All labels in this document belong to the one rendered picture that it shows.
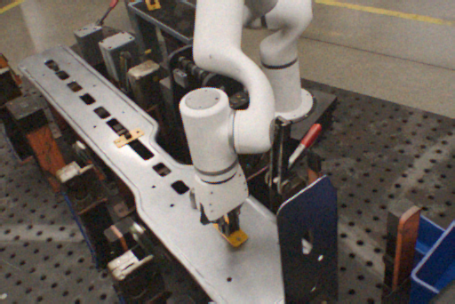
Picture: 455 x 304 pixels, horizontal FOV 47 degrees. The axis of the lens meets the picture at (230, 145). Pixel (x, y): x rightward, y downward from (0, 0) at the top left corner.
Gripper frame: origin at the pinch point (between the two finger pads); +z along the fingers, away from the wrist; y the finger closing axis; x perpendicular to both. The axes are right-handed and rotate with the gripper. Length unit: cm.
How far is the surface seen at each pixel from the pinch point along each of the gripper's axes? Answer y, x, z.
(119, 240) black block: 18.6, -17.5, 5.6
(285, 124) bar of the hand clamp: -16.0, 1.6, -17.7
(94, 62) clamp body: -14, -102, 9
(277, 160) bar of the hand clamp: -14.7, -0.5, -7.8
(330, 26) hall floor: -212, -182, 104
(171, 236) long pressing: 9.7, -8.5, 3.8
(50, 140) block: 15, -76, 13
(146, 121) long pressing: -7, -50, 4
